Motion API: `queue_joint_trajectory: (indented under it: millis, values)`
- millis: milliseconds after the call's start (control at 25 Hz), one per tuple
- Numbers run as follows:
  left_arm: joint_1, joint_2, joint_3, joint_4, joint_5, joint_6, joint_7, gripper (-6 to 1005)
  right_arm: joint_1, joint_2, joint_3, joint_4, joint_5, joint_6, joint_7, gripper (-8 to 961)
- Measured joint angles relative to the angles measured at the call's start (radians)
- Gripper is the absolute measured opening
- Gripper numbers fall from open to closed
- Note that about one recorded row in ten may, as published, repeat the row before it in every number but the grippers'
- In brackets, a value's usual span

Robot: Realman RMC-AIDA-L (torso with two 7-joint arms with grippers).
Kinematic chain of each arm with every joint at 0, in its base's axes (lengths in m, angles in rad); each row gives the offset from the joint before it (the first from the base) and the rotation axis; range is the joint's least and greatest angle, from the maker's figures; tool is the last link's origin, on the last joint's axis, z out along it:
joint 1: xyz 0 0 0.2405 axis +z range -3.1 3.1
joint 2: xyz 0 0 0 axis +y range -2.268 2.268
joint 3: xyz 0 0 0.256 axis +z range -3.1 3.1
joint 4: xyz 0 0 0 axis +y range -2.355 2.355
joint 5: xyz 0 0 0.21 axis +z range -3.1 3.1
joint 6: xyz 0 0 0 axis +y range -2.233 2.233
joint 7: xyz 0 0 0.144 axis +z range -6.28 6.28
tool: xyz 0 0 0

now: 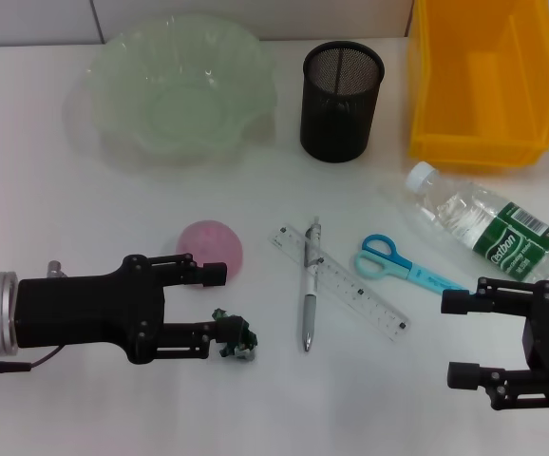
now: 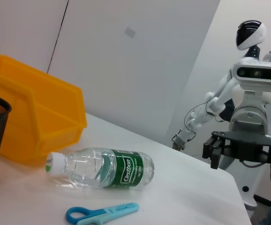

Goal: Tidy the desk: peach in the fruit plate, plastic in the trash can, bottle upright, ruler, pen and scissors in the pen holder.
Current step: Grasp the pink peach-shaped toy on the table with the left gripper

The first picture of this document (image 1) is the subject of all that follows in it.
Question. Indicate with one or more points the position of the pink peach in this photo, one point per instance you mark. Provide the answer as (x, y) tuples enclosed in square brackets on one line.
[(208, 242)]

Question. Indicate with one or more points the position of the green plastic wrapper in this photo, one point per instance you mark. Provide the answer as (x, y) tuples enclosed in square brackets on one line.
[(239, 347)]

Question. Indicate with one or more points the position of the black mesh pen holder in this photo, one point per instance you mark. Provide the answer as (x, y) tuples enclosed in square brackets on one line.
[(338, 123)]

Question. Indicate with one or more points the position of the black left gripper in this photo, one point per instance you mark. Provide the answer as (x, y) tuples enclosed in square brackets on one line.
[(89, 309)]

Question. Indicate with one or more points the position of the silver white ballpoint pen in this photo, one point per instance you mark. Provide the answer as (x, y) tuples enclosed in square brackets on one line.
[(309, 313)]

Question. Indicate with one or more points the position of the blue scissors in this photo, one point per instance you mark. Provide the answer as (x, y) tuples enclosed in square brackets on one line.
[(400, 262)]

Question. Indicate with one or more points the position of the clear green-label water bottle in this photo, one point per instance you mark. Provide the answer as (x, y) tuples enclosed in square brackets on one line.
[(493, 223)]

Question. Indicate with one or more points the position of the clear plastic ruler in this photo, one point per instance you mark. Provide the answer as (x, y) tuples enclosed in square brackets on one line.
[(346, 285)]

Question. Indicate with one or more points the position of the pale green wavy bowl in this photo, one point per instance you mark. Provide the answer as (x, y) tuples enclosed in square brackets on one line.
[(175, 90)]

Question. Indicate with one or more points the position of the yellow plastic bin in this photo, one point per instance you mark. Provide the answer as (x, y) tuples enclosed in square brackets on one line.
[(483, 95)]

